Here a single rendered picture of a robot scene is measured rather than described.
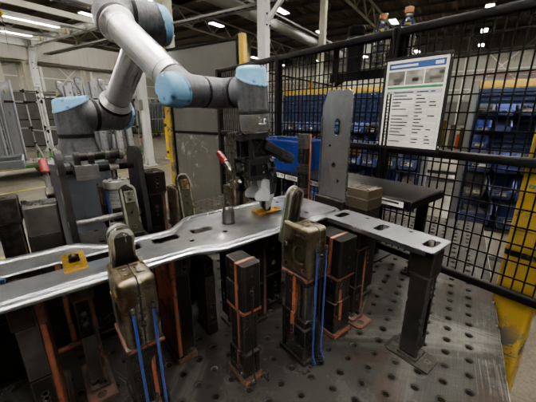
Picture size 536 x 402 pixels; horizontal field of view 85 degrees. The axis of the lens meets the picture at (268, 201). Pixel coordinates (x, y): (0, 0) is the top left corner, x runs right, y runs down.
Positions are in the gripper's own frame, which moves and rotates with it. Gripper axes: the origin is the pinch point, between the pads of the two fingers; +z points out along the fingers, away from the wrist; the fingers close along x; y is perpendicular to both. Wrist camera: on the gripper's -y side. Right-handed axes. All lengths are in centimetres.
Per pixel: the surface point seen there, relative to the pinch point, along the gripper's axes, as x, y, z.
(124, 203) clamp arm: -12.9, 33.4, -5.5
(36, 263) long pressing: -4, 52, -1
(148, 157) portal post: -692, -162, 93
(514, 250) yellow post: 45, -57, 19
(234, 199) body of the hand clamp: -13.2, 2.3, 1.2
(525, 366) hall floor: 49, -126, 112
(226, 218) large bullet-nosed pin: 1.1, 13.6, 0.3
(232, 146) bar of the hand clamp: -14.7, 0.5, -14.8
